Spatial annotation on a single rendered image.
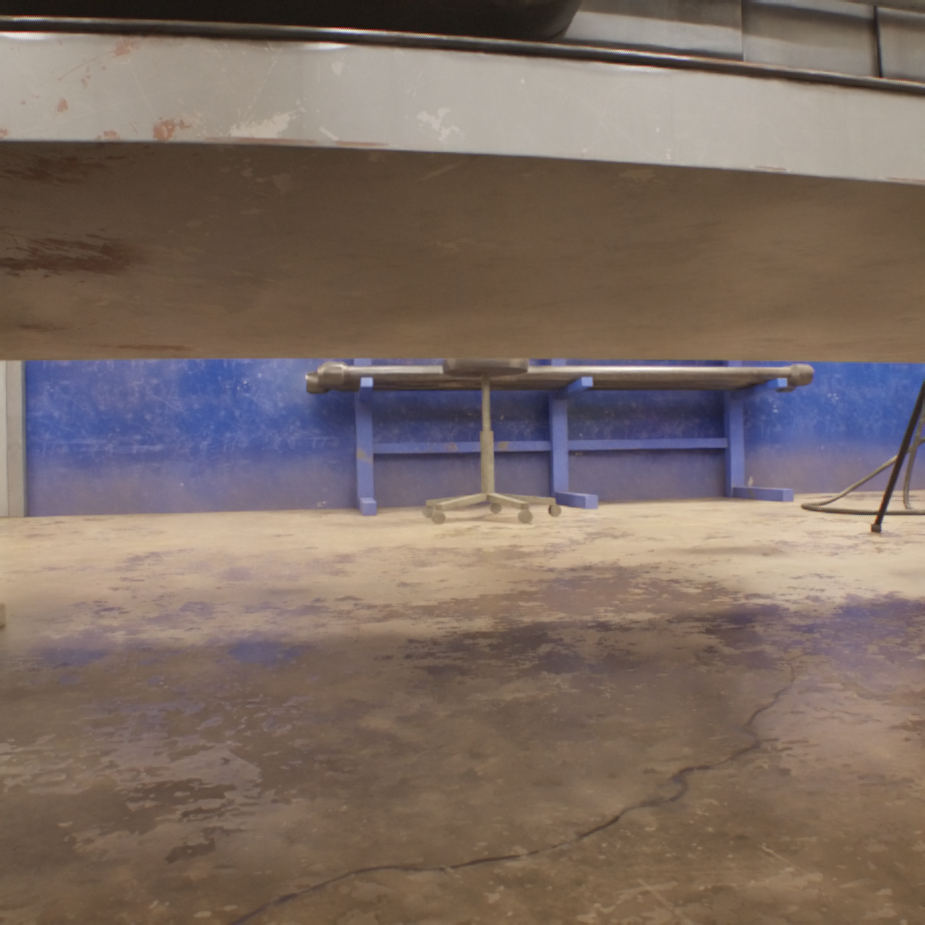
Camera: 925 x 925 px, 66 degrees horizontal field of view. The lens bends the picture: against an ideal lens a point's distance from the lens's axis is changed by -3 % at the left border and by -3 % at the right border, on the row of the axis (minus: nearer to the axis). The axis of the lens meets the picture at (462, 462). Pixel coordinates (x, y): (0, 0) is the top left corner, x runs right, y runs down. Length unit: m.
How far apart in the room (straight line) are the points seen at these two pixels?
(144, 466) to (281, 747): 3.33
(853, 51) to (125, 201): 0.64
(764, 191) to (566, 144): 0.15
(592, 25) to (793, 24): 0.19
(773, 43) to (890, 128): 0.24
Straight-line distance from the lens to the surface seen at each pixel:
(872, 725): 0.72
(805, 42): 0.80
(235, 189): 0.50
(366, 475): 3.67
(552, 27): 0.54
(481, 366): 2.76
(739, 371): 3.86
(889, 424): 4.98
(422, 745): 0.63
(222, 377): 3.87
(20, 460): 4.05
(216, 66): 0.46
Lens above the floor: 0.23
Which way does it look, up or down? level
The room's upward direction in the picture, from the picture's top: 1 degrees counter-clockwise
